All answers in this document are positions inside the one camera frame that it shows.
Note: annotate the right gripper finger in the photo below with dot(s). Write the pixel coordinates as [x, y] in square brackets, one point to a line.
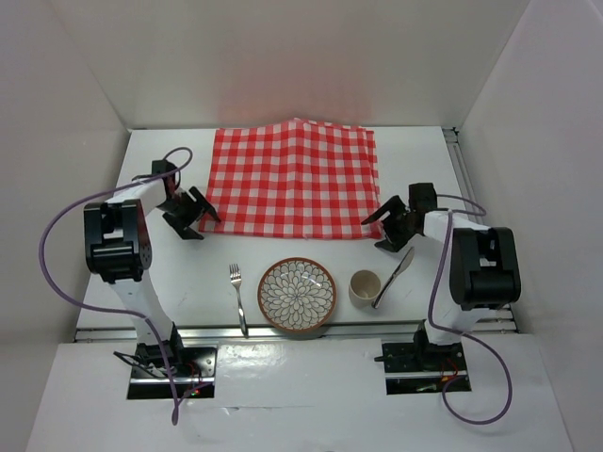
[394, 241]
[392, 211]

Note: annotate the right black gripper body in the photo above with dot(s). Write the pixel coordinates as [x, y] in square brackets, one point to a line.
[399, 226]

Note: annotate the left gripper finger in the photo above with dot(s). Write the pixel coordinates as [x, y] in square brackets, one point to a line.
[183, 230]
[202, 206]

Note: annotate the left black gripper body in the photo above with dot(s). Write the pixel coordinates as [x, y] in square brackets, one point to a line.
[182, 206]

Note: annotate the silver butter knife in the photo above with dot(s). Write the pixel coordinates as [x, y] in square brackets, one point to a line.
[401, 267]

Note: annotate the beige cup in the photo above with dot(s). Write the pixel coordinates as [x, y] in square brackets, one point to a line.
[364, 287]

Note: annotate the silver fork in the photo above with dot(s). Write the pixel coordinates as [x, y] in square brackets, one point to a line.
[236, 280]

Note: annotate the red white checkered cloth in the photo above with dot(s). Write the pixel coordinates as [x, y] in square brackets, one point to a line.
[294, 179]

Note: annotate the floral patterned ceramic bowl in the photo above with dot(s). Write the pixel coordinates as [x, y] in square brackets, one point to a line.
[297, 295]

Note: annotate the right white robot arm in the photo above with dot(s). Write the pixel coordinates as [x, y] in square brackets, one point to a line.
[477, 273]

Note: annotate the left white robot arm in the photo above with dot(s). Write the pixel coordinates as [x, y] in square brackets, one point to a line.
[119, 250]

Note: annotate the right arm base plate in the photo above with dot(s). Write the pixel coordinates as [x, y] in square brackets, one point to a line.
[411, 369]

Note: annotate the right aluminium rail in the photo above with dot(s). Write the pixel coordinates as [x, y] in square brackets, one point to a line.
[478, 158]

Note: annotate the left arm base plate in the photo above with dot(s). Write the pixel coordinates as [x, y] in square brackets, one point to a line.
[194, 376]

